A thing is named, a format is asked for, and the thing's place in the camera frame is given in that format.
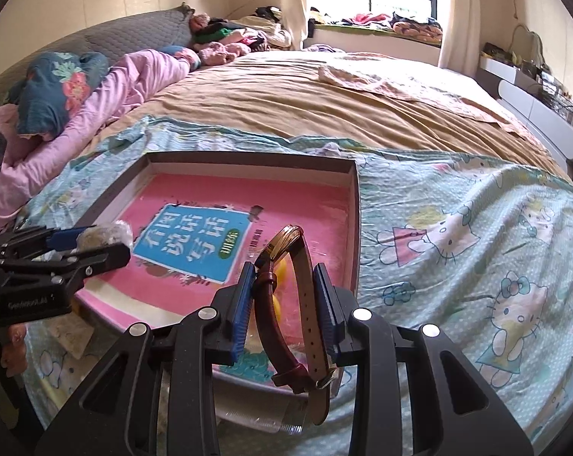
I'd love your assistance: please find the pink printed book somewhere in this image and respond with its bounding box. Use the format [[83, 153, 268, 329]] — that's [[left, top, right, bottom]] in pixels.
[[84, 173, 356, 397]]

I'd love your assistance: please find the tan bedsheet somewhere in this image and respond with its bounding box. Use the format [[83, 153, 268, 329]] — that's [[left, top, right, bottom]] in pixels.
[[96, 51, 560, 184]]

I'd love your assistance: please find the cluttered cosmetics row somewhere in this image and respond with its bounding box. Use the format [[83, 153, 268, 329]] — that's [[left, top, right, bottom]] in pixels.
[[483, 42, 573, 129]]

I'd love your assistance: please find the white and grey dresser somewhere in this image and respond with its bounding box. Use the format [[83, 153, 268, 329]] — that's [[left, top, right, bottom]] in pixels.
[[476, 52, 573, 181]]

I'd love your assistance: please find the grey quilted headboard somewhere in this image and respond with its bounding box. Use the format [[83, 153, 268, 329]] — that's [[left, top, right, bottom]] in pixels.
[[0, 5, 194, 112]]

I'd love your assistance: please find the blue floral pillow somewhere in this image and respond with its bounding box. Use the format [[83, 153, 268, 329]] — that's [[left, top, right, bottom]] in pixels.
[[16, 51, 110, 135]]

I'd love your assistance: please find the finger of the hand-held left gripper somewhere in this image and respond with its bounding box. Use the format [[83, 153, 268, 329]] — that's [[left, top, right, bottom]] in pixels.
[[0, 243, 131, 290], [0, 226, 85, 260]]

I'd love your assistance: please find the small clear bag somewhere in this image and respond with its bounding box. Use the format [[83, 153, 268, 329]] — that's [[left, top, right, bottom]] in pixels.
[[76, 220, 134, 252]]

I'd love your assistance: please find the wavy edged mirror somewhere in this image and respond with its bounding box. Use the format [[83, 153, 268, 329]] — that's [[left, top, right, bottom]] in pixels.
[[511, 24, 550, 70]]

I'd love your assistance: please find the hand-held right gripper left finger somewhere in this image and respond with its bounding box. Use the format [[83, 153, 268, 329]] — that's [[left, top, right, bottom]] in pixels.
[[35, 262, 259, 456]]

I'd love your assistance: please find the white window seat ledge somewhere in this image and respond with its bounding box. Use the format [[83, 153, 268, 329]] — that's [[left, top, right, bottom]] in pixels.
[[310, 24, 444, 65]]

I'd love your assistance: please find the cream curtain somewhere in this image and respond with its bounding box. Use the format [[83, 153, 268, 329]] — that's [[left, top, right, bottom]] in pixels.
[[438, 0, 481, 70], [277, 0, 321, 51]]

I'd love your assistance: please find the pink quilt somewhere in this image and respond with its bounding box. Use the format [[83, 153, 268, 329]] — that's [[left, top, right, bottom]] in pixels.
[[0, 49, 202, 236]]

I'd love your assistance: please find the yellow plastic trinket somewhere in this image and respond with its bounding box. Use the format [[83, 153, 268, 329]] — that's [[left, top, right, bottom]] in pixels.
[[267, 260, 292, 328]]

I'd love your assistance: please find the brown cardboard box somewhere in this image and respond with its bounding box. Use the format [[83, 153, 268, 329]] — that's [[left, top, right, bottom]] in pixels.
[[75, 151, 363, 402]]

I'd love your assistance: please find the brown leather strap watch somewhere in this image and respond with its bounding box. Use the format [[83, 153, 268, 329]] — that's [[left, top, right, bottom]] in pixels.
[[253, 225, 344, 426]]

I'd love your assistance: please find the person's left hand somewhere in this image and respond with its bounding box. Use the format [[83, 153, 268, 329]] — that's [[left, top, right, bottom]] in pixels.
[[0, 325, 28, 381]]

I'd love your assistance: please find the light patterned thin blanket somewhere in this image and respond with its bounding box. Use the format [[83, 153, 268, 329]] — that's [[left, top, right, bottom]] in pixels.
[[317, 63, 529, 129]]

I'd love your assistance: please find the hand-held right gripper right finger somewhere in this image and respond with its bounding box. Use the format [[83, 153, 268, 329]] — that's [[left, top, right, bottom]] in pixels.
[[312, 262, 536, 456]]

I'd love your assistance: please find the pile of clothes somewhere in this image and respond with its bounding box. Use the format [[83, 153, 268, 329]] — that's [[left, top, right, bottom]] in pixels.
[[189, 6, 294, 65]]

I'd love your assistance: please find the cartoon printed blanket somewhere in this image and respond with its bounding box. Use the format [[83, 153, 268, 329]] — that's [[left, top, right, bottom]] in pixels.
[[21, 115, 573, 456]]

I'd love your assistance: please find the clear bag with grey card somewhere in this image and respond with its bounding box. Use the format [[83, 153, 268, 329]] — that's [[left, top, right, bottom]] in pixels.
[[215, 380, 316, 438]]

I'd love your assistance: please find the clothes heap by window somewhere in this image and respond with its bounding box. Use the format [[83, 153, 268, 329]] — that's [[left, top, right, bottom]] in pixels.
[[310, 7, 444, 43]]

